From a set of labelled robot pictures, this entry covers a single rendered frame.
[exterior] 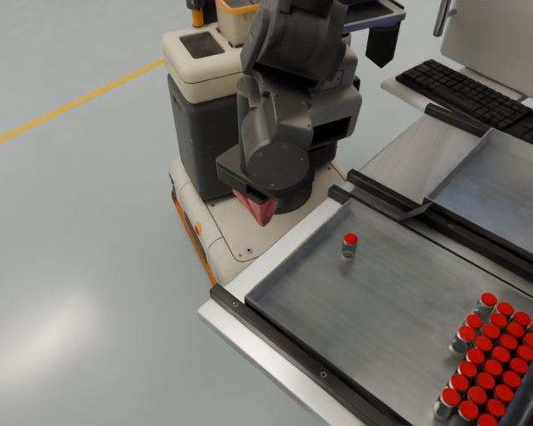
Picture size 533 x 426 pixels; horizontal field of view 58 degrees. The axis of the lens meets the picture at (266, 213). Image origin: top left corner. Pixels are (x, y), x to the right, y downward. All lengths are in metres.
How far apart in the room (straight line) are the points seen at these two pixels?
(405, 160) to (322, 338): 0.42
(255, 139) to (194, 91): 0.98
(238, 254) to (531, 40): 0.98
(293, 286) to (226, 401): 0.92
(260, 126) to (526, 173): 0.67
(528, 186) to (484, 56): 0.53
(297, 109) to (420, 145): 0.59
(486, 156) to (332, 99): 0.42
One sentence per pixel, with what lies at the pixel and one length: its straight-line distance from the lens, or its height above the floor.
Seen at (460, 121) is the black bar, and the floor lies 0.90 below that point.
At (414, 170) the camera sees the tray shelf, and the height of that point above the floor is 0.88.
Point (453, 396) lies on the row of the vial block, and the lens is 0.64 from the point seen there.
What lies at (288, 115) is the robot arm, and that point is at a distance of 0.43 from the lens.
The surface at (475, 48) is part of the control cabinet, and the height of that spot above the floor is 0.86.
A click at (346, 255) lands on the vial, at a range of 0.75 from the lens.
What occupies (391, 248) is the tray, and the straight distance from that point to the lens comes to 0.80.
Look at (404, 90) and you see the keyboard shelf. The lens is 1.31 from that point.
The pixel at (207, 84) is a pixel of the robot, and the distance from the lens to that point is 1.40.
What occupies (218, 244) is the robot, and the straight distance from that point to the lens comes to 1.57.
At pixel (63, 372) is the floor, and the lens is 1.76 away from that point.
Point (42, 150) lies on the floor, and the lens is 2.58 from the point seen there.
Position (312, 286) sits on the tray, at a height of 0.88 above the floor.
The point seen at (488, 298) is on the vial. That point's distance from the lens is 0.73.
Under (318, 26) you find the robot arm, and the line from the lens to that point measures 0.46.
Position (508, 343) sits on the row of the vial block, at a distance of 0.70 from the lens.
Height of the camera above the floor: 1.48
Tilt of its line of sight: 46 degrees down
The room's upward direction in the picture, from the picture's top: straight up
